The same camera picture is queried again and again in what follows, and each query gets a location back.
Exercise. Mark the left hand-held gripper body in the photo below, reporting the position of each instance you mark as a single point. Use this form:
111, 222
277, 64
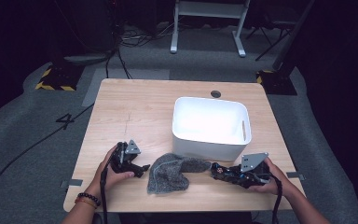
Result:
122, 157

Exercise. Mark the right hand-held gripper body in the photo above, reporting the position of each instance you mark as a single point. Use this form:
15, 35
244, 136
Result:
250, 175

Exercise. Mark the grey towel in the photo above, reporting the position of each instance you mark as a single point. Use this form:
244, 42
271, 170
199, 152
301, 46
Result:
167, 174

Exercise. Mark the white plastic basket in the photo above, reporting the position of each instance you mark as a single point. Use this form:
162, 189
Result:
211, 124

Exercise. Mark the person's left hand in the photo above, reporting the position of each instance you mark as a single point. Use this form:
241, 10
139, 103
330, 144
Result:
105, 177

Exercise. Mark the person's right hand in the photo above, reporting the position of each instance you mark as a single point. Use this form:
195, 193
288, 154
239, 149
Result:
276, 183

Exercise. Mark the grey tape piece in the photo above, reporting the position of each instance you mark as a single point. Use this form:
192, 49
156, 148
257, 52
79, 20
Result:
75, 182
295, 175

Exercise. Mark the person's dark clothing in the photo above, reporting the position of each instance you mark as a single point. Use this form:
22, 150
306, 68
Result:
183, 218

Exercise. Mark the black yellow striped base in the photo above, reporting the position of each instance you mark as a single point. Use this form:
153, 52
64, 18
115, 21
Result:
59, 81
276, 82

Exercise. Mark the grey stand base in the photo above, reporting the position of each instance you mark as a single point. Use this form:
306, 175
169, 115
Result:
87, 59

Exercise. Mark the black folding stand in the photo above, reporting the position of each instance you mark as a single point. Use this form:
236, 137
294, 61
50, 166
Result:
270, 40

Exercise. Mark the black slanted pole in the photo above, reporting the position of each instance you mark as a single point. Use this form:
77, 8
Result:
292, 37

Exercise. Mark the white metal stand frame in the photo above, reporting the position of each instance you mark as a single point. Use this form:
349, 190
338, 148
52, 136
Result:
209, 9

